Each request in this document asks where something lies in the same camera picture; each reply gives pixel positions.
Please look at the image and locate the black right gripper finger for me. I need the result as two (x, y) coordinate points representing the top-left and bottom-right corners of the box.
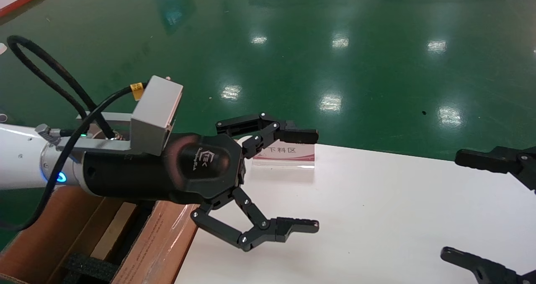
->
(441, 246), (536, 284)
(455, 146), (536, 191)

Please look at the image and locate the silver camera mounting bracket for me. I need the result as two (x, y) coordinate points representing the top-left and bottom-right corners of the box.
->
(35, 111), (135, 153)

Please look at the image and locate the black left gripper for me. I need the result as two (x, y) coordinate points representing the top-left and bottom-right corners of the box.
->
(81, 132), (246, 205)

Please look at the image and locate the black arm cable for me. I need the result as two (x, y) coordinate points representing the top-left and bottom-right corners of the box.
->
(0, 35), (145, 231)

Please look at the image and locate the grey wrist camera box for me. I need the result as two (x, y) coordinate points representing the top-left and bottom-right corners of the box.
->
(129, 75), (184, 157)

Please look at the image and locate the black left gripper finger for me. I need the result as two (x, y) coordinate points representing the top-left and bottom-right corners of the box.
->
(216, 113), (320, 160)
(191, 186), (320, 252)

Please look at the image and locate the black foam insert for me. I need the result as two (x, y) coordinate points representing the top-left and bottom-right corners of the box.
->
(63, 253), (121, 284)

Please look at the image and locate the large cardboard box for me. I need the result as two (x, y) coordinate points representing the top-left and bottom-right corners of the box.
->
(0, 185), (200, 284)

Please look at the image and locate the acrylic sign with Chinese text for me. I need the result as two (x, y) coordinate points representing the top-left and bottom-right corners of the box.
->
(251, 144), (315, 170)

